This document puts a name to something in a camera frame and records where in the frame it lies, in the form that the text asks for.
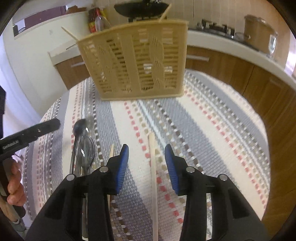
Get person's left hand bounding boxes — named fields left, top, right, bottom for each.
left=7, top=159, right=26, bottom=206

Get brown rice cooker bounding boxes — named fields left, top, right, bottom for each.
left=244, top=15, right=278, bottom=57

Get black wok with lid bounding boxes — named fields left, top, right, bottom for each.
left=114, top=1, right=169, bottom=18

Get wooden base cabinets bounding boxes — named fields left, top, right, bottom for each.
left=55, top=45, right=296, bottom=237

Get striped woven table mat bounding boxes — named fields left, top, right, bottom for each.
left=23, top=70, right=270, bottom=240

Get black gas stove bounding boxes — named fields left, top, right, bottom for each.
left=194, top=19, right=259, bottom=51

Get beige plastic utensil basket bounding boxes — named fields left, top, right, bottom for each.
left=77, top=20, right=188, bottom=100

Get black round spoon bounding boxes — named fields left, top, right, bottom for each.
left=70, top=118, right=87, bottom=174

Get wooden chopstick short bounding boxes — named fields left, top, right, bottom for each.
left=106, top=143, right=115, bottom=209

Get red sauce bottle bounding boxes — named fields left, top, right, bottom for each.
left=88, top=8, right=101, bottom=33

